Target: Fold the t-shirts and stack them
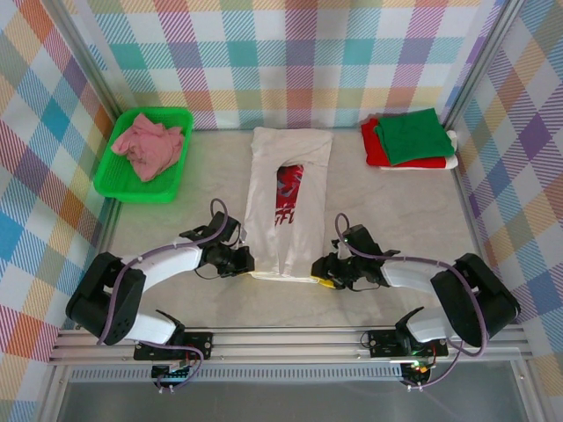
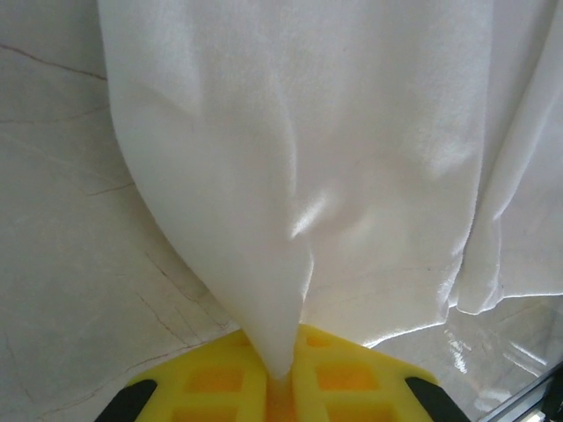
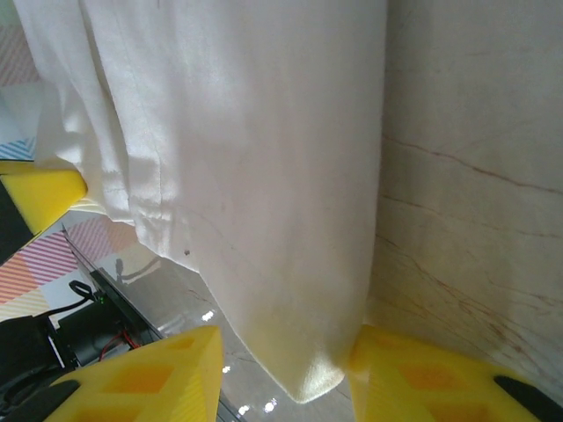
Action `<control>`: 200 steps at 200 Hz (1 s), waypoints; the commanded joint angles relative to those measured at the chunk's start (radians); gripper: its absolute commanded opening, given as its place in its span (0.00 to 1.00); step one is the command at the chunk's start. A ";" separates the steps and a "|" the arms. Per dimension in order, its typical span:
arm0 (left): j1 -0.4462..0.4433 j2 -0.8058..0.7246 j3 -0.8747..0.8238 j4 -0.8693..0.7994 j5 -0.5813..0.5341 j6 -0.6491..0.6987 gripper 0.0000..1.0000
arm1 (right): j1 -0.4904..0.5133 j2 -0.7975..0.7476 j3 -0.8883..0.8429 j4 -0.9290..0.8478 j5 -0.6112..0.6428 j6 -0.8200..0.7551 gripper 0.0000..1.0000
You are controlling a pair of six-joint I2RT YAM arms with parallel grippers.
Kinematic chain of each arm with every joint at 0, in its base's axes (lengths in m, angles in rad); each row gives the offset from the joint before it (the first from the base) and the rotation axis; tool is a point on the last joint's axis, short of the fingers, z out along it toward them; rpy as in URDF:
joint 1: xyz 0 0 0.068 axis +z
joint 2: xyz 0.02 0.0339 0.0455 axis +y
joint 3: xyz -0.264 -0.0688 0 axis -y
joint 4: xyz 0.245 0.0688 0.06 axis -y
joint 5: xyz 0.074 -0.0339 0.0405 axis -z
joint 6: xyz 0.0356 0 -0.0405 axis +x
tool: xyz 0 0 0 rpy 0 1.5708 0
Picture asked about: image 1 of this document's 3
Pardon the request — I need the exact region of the aluminium mounting rail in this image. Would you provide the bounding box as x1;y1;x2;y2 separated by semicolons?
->
47;325;534;367

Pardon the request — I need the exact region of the aluminium frame post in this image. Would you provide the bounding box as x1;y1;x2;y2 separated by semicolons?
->
46;0;124;331
439;0;518;326

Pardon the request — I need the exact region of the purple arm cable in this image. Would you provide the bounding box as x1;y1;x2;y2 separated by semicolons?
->
334;213;490;392
97;198;234;393

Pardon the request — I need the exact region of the white t-shirt with red print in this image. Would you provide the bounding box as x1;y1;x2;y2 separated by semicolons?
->
243;126;334;285

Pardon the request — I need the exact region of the green plastic basket tray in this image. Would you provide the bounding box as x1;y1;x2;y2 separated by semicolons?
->
94;106;195;204

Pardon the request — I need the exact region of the crumpled pink t-shirt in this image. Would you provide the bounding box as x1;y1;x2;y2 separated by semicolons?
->
109;113;186;183

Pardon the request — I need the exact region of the slotted grey cable duct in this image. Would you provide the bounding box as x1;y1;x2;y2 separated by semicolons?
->
69;367;404;382

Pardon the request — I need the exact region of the grey metal shelf panel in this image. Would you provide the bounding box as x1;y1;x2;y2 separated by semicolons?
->
41;362;540;422

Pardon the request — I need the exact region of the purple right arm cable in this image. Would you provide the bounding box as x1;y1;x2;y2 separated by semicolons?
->
334;213;490;392

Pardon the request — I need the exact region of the folded green t-shirt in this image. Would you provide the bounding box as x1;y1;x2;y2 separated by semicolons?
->
374;107;456;167

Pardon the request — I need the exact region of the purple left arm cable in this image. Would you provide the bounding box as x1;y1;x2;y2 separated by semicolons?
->
97;198;234;393

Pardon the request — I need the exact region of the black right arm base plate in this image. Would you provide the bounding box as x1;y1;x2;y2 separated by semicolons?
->
367;328;450;358

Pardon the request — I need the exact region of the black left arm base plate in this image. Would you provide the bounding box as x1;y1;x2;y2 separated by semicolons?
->
134;331;215;362

